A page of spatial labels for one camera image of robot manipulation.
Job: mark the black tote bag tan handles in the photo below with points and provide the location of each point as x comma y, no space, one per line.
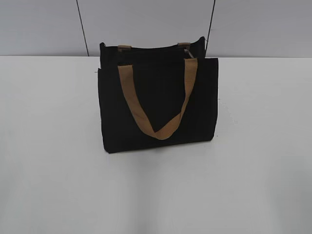
155,97

